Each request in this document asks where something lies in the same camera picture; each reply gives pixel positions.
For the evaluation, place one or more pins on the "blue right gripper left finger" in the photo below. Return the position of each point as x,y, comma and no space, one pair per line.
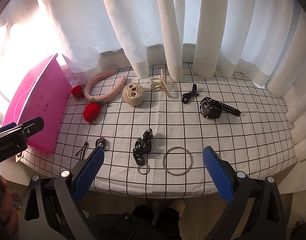
85,172

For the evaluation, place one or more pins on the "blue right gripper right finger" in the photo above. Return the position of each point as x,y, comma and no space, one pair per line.
216,169

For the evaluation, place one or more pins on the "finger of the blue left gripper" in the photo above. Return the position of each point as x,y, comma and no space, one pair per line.
7,127
32,127

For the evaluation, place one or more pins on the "thin black hairpin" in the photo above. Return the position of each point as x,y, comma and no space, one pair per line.
82,151

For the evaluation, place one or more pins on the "black lanyard keychain with ring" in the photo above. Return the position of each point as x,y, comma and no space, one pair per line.
143,146

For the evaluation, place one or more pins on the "person's left hand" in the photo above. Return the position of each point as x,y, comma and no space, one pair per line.
7,213

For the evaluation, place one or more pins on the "pink plastic tub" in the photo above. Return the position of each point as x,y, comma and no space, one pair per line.
43,92

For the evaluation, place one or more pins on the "black grid white tablecloth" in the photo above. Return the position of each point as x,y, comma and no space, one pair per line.
258,142

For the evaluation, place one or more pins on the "black ribbon bow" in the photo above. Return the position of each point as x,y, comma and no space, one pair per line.
186,96

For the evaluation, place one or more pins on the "beige plush face hair clip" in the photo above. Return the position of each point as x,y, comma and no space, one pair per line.
133,94

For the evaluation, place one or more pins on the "pearl claw hair clip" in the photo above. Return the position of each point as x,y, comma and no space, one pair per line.
159,83

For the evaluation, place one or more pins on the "white curtain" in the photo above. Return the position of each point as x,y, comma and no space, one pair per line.
265,39

